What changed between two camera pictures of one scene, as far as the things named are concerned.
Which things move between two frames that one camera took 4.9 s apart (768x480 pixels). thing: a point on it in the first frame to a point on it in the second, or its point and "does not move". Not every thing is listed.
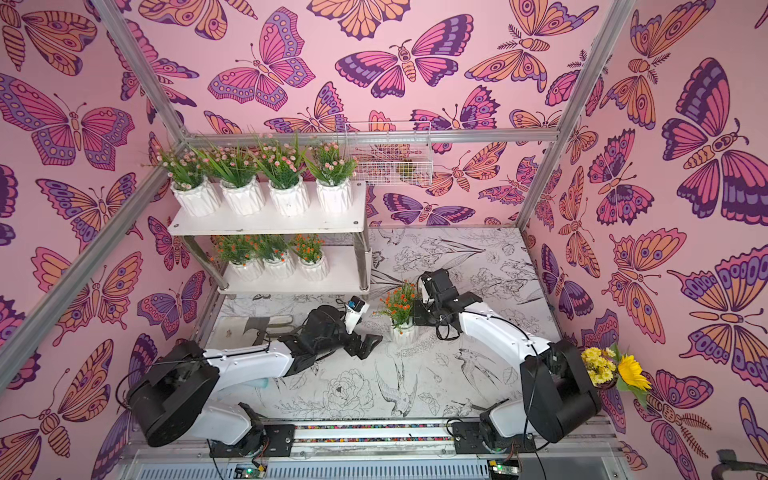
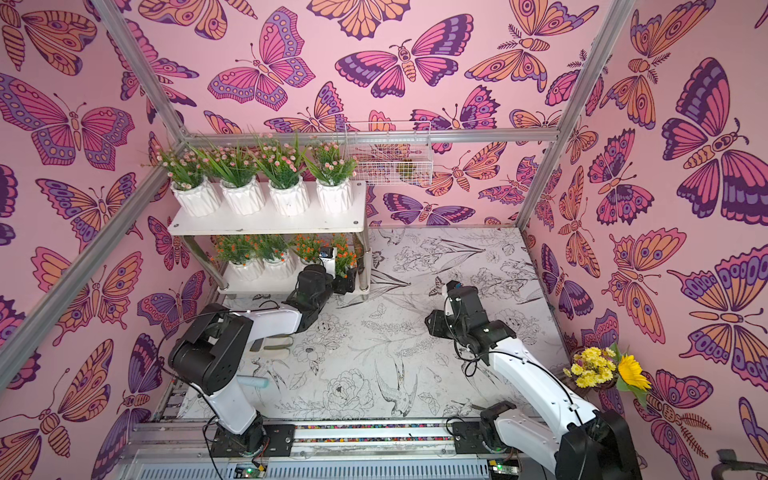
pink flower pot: x=190 y=186 does not move
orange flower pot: x=399 y=304 to x=346 y=258
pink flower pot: x=240 y=190 does not move
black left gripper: x=354 y=348 to x=350 y=282
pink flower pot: x=281 y=164 does not move
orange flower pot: x=243 y=255 does not move
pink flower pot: x=333 y=172 does not move
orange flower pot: x=275 y=252 does not move
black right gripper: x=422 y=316 to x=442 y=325
